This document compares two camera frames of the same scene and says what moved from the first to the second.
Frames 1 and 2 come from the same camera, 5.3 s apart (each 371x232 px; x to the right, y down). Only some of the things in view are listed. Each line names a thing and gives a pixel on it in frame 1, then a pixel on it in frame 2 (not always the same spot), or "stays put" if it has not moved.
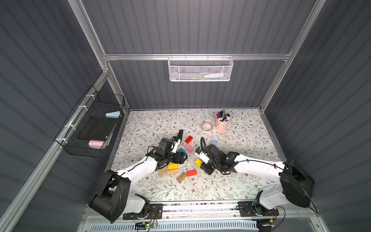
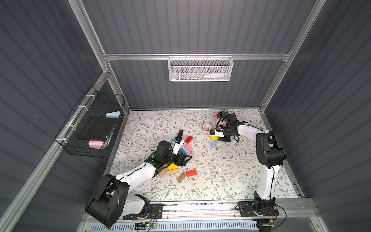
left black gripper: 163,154 stays put
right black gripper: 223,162 -> 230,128
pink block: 189,147 stays put
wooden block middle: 172,171 stays put
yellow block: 198,162 -> 214,137
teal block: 181,150 stays put
